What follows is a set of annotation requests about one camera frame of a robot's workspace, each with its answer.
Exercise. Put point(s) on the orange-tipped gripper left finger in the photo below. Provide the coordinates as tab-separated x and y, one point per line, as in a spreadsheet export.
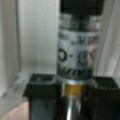
42	92

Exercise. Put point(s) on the orange-tipped gripper right finger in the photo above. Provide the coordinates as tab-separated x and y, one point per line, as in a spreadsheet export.
104	99

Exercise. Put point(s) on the black marker pen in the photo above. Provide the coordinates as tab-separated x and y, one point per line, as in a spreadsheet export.
79	32

